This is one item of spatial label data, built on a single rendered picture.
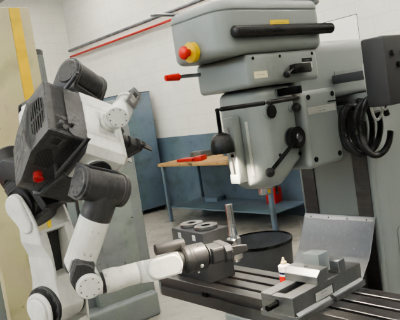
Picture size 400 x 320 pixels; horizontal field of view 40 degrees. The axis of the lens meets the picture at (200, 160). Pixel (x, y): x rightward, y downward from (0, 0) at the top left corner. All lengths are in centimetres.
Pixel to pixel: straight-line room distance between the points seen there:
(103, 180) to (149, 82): 797
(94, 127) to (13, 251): 167
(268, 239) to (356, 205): 210
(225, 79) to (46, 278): 88
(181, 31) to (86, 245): 69
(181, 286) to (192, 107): 664
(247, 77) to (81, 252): 69
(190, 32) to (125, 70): 838
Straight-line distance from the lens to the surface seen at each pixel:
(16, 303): 329
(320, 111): 189
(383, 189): 206
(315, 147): 186
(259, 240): 416
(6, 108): 321
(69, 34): 1171
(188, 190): 906
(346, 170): 209
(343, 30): 671
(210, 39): 163
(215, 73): 176
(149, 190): 919
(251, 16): 169
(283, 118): 178
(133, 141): 221
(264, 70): 170
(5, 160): 194
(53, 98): 166
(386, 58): 176
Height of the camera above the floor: 159
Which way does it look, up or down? 5 degrees down
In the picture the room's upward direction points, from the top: 9 degrees counter-clockwise
